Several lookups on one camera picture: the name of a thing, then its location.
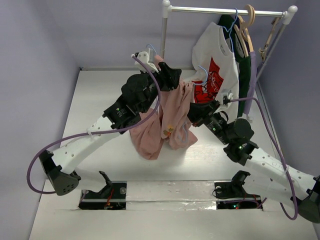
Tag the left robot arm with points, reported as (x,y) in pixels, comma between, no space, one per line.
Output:
(59,165)

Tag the dark green t shirt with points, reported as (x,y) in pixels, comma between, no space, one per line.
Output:
(243,62)

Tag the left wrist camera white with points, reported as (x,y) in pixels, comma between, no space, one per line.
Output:
(147,60)

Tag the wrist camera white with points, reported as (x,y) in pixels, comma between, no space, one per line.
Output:
(226,97)
(147,60)

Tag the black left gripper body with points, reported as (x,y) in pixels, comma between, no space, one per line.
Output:
(153,89)

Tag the lilac t shirt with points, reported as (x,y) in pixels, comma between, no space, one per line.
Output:
(253,77)

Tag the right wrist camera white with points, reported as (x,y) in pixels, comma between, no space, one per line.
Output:
(226,97)

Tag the pink t shirt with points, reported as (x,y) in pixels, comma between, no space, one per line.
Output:
(146,138)

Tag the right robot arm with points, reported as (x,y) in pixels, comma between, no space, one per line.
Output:
(284,184)

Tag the light blue wire hanger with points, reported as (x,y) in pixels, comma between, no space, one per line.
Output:
(172,115)

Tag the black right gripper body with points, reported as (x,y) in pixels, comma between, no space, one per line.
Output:
(206,114)

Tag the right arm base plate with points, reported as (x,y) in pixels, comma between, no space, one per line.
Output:
(231,195)

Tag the white Coca-Cola t shirt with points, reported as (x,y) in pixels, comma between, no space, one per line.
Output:
(215,64)

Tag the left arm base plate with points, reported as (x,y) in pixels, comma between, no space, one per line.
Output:
(111,197)

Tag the white clothes rack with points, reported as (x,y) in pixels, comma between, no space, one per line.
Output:
(286,16)

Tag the wooden clip hanger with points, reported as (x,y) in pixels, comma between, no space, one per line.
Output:
(263,50)

